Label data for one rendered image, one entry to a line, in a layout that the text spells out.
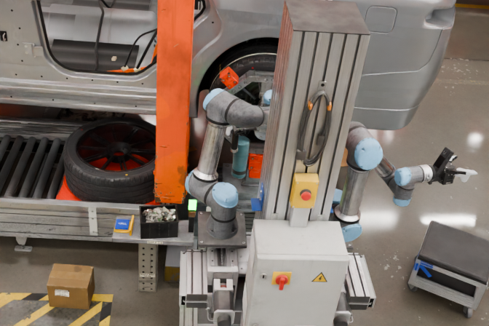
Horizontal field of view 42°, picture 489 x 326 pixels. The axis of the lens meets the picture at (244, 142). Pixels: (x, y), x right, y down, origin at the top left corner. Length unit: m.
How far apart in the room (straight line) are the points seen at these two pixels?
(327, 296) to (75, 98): 2.02
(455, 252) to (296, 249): 1.71
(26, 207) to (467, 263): 2.52
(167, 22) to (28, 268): 1.78
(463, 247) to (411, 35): 1.27
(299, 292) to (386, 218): 2.12
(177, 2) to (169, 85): 0.43
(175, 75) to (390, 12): 1.24
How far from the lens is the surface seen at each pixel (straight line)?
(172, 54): 3.05
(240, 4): 3.50
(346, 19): 2.17
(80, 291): 3.67
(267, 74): 3.64
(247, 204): 4.18
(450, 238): 4.02
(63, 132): 4.50
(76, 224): 3.89
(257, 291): 2.47
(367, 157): 2.60
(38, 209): 3.86
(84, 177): 3.84
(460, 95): 6.19
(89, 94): 3.85
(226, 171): 4.30
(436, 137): 5.49
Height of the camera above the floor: 2.90
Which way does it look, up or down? 36 degrees down
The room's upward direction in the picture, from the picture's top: 6 degrees clockwise
